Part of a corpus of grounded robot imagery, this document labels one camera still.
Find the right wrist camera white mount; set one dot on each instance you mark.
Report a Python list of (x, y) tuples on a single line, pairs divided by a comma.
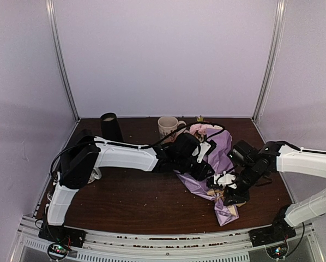
[(221, 181)]

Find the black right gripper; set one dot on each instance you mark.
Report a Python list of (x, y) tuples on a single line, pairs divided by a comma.
[(237, 197)]

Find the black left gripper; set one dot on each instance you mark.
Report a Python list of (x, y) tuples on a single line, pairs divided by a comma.
[(200, 175)]

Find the white vented front rail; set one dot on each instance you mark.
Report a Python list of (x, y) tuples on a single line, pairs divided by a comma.
[(232, 245)]

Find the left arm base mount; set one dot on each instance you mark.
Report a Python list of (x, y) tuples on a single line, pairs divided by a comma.
[(61, 239)]

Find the black tall vase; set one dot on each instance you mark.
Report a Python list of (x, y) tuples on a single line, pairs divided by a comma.
[(110, 128)]

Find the right aluminium frame post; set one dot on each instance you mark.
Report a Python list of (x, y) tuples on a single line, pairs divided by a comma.
[(272, 56)]

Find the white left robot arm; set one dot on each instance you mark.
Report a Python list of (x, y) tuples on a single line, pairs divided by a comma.
[(79, 162)]

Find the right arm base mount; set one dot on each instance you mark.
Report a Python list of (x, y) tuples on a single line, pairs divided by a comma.
[(274, 237)]

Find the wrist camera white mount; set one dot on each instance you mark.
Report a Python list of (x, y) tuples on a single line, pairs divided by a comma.
[(204, 148), (221, 181)]

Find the left aluminium frame post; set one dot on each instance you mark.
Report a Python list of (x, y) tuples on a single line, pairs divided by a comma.
[(50, 7)]

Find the aluminium frame post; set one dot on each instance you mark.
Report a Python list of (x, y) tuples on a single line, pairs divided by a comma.
[(272, 56), (50, 7)]

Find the purple flower bouquet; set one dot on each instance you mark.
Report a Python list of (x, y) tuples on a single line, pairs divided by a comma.
[(220, 162)]

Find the cream printed mug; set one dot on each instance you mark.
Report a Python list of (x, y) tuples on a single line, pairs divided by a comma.
[(169, 124)]

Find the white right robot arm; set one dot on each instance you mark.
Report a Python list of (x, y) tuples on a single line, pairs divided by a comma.
[(285, 158)]

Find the beige satin ribbon bow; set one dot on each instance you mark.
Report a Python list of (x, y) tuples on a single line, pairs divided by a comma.
[(223, 199)]

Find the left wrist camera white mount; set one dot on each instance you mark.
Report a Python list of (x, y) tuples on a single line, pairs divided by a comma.
[(204, 148)]

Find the floral mug yellow inside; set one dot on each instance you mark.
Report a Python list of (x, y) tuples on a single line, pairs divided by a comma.
[(95, 175)]

